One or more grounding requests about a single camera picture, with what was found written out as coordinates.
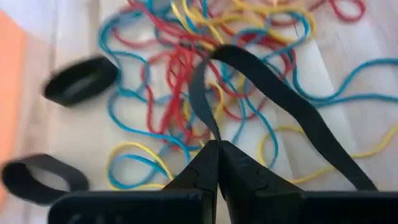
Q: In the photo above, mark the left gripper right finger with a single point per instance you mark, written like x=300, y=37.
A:
x=264, y=205

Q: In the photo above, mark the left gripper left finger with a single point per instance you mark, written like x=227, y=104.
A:
x=186, y=205

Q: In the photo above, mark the blue rubber band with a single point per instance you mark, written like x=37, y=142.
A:
x=136, y=157
x=149, y=133
x=307, y=29
x=382, y=61

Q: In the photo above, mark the yellow rubber band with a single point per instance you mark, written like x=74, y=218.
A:
x=133, y=144
x=214, y=31
x=363, y=153
x=248, y=7

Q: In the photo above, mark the wide black rubber band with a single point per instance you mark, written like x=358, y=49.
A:
x=15, y=183
x=105, y=74
x=280, y=91

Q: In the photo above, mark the red rubber band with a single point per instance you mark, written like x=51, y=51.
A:
x=349, y=18
x=130, y=43
x=178, y=77

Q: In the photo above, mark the orange translucent plastic bin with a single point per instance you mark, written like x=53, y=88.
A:
x=9, y=93

